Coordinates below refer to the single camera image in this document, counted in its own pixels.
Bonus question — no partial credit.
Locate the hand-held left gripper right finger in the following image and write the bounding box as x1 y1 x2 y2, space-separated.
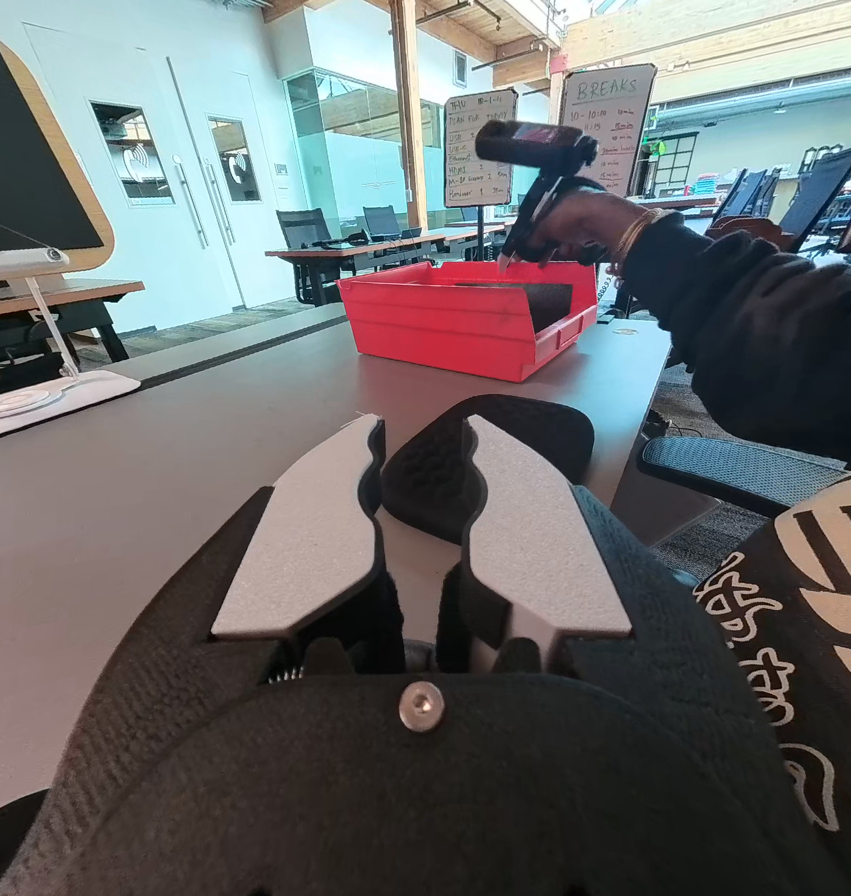
459 413 634 671

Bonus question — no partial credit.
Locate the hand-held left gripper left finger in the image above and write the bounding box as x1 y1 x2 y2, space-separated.
210 415 388 642

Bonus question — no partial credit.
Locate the red plastic storage bin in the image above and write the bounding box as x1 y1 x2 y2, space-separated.
336 260 600 385

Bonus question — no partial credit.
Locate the person's right forearm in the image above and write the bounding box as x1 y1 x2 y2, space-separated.
618 210 851 471

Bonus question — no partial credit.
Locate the person's right hand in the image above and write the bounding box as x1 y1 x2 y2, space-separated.
541 190 643 269

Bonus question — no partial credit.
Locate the handwritten whiteboard sign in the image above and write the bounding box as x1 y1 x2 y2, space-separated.
444 87 519 210
558 63 658 200

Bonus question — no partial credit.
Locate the black mesh office chair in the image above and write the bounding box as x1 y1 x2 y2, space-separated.
638 434 848 520

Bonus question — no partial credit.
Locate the white desk lamp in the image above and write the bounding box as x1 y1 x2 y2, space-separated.
0 245 144 443

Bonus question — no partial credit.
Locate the wooden support post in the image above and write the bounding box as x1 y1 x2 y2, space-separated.
390 0 428 233

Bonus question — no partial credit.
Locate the gold bracelet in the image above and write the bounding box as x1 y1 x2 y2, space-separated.
609 208 673 280

